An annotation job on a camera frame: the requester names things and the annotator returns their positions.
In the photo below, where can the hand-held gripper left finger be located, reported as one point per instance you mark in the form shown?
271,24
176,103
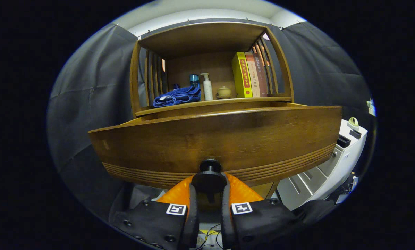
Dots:
152,222

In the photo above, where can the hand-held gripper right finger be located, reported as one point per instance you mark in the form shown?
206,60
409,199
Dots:
263,222

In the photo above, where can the wooden drawer with black knob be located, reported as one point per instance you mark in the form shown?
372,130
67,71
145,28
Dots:
211,139

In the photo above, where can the white side cabinet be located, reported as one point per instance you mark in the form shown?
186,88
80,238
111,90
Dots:
332,163

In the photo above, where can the wooden countertop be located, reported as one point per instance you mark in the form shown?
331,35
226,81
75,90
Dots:
228,101

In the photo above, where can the wooden cabinet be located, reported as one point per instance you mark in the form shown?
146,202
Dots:
200,38

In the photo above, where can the black plastic holder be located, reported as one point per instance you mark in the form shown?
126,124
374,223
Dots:
355,134
343,141

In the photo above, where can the blue folded towel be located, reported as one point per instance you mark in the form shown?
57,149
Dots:
176,97

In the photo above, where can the pale green tape dispenser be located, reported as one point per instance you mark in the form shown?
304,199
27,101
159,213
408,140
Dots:
353,123

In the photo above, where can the beige lidded teacup with saucer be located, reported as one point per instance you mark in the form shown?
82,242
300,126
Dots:
224,92

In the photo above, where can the white pump bottle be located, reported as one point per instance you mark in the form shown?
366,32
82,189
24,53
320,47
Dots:
207,90

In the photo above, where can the brown book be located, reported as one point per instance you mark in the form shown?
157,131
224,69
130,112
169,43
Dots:
262,76

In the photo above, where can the cream and orange book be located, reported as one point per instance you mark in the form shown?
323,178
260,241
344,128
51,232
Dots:
253,76

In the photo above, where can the yellow book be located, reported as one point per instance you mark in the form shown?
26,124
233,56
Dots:
238,76

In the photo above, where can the blue transparent bottle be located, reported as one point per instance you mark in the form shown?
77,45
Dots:
194,80

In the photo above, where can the white wall shelf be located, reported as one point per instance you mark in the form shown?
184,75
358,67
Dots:
371,108

